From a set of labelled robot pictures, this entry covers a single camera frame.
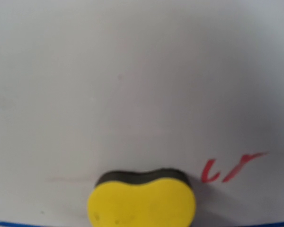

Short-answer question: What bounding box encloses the blue framed whiteboard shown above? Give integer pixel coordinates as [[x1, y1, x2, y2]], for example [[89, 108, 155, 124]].
[[0, 0, 284, 227]]

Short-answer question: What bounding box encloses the yellow whiteboard eraser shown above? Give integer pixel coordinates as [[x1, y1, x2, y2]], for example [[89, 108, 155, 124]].
[[87, 168, 196, 227]]

